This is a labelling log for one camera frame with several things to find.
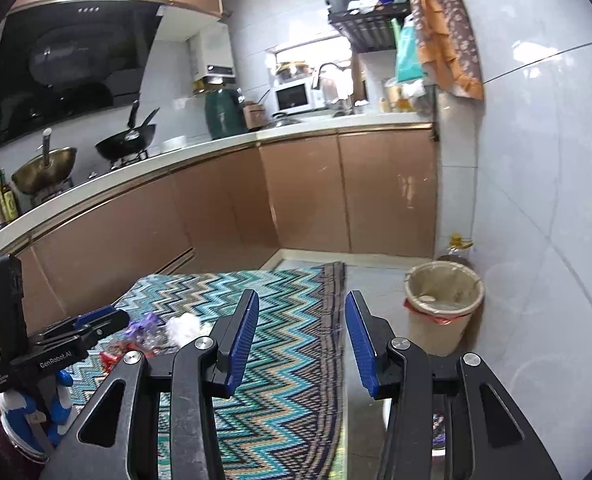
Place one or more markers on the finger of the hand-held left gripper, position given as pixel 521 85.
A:
pixel 101 317
pixel 98 337

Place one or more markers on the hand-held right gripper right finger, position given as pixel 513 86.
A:
pixel 360 342

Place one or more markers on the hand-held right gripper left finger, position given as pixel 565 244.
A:
pixel 241 342

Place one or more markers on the purple plastic wrapper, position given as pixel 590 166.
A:
pixel 146 322

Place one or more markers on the beige trash bin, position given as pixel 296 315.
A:
pixel 436 320

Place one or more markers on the person's left forearm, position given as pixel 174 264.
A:
pixel 11 465

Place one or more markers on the person's left hand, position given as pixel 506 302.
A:
pixel 21 412

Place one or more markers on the red plastic wrapper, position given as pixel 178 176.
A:
pixel 113 357

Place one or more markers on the zigzag knitted blanket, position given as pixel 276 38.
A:
pixel 281 310

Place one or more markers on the white crumpled tissue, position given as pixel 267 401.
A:
pixel 183 327

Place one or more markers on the large cooking oil jug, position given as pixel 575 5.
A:
pixel 460 247

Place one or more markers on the brass pot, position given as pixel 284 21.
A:
pixel 41 175

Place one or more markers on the copper kitchen base cabinets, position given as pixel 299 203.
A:
pixel 301 195

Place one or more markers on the metal ladle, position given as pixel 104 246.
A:
pixel 46 147

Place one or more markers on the black wok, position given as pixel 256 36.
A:
pixel 126 142

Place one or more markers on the glass pot lid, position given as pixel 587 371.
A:
pixel 284 120

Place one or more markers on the dark green jar appliance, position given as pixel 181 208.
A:
pixel 224 115

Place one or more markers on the black glass range hood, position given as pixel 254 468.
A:
pixel 76 70

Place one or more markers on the white microwave oven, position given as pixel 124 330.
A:
pixel 292 97

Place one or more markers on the golden pot with lid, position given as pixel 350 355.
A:
pixel 293 71

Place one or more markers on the metal kitchen faucet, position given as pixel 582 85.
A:
pixel 326 67

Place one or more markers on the white water heater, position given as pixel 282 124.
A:
pixel 213 55

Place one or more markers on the teal plastic bag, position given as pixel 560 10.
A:
pixel 406 55

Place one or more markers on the orange patterned cloth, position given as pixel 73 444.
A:
pixel 446 35

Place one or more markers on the black storage rack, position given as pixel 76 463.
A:
pixel 361 20

